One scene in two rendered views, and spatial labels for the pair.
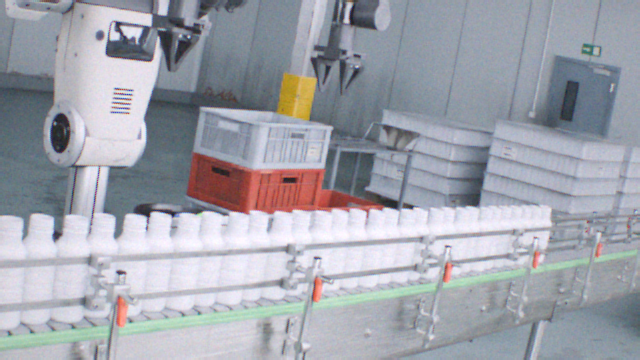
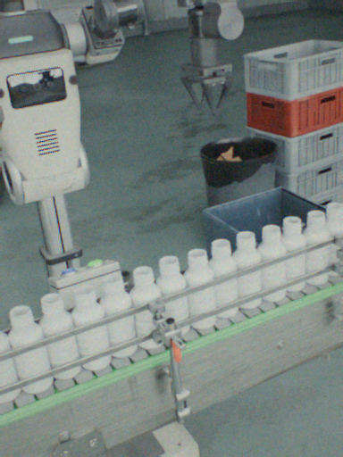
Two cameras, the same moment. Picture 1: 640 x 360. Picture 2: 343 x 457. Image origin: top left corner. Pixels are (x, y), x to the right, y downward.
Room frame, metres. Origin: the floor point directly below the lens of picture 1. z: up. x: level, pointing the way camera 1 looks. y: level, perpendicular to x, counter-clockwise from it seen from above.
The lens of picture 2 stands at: (0.81, -0.41, 1.71)
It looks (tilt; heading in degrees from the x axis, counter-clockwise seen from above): 26 degrees down; 25
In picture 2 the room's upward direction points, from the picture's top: 6 degrees counter-clockwise
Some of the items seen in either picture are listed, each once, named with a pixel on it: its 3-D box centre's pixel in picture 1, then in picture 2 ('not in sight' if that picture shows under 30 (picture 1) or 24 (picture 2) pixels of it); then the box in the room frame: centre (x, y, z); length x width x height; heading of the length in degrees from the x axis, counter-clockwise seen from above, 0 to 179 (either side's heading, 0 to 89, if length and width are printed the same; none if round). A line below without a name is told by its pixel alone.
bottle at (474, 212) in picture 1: (465, 239); not in sight; (2.21, -0.40, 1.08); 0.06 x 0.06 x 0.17
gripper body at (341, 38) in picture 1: (341, 40); (204, 54); (1.94, 0.01, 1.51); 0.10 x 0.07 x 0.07; 50
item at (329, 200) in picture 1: (323, 217); not in sight; (5.01, -0.06, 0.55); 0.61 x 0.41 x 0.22; 143
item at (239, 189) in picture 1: (256, 181); (303, 103); (4.41, 0.31, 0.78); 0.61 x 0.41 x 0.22; 147
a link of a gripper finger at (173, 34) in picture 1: (172, 45); not in sight; (1.60, 0.31, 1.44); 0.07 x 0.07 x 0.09; 50
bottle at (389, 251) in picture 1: (383, 246); (291, 253); (1.94, -0.17, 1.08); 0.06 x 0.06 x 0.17
